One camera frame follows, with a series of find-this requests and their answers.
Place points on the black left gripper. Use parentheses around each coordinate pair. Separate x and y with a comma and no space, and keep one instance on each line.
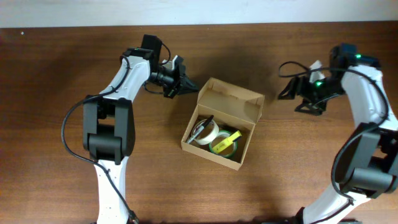
(176,82)

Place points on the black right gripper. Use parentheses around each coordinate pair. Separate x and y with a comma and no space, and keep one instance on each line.
(302,92)

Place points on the black sharpie marker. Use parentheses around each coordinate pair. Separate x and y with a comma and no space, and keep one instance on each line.
(199,130)

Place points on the white masking tape roll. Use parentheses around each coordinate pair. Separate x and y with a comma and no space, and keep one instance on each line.
(207,135)

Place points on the cardboard box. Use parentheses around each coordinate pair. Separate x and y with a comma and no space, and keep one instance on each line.
(234,109)

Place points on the yellow highlighter marker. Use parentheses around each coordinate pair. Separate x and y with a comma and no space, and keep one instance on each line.
(229,140)

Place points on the green tape roll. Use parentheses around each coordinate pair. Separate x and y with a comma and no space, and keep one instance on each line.
(228,152)

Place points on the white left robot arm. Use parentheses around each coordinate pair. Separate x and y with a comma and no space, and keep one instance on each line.
(108,121)

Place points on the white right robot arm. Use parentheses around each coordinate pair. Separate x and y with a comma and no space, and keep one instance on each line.
(366,165)

